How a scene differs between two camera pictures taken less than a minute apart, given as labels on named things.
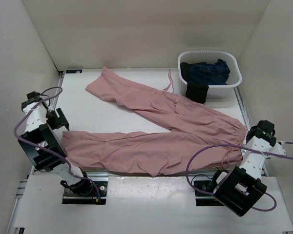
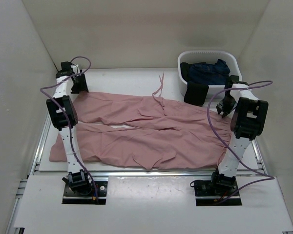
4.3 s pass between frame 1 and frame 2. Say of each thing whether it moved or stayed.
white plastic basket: stayed
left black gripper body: moved
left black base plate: stayed
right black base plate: stayed
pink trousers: moved
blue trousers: stayed
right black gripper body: moved
